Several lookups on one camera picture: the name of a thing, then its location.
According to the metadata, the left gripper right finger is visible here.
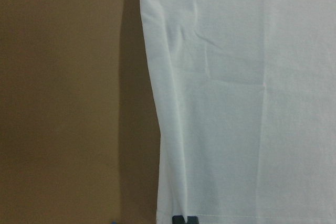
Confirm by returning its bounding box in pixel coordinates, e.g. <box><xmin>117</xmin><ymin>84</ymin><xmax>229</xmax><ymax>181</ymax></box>
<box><xmin>186</xmin><ymin>216</ymin><xmax>198</xmax><ymax>224</ymax></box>

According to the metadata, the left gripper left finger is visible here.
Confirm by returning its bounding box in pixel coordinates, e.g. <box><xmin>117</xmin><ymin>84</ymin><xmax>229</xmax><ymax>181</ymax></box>
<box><xmin>172</xmin><ymin>216</ymin><xmax>184</xmax><ymax>224</ymax></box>

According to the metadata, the light blue t-shirt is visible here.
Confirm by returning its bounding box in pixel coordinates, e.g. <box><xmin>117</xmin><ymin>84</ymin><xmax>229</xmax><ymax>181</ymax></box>
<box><xmin>140</xmin><ymin>0</ymin><xmax>335</xmax><ymax>223</ymax></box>

